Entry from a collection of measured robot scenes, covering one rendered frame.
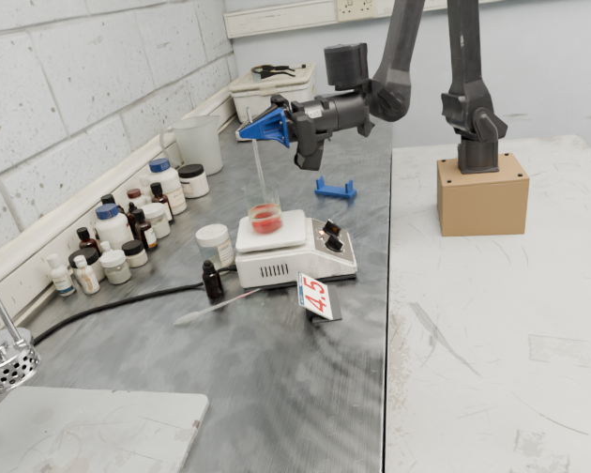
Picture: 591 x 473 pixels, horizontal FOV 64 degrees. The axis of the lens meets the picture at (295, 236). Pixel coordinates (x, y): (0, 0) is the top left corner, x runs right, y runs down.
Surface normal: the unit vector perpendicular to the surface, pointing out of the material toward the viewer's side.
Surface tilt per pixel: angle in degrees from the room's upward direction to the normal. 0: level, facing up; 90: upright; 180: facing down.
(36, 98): 90
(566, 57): 90
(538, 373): 0
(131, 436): 0
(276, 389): 0
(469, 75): 87
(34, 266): 90
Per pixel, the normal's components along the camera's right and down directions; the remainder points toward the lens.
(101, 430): -0.14, -0.87
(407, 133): -0.18, 0.49
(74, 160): 0.97, -0.04
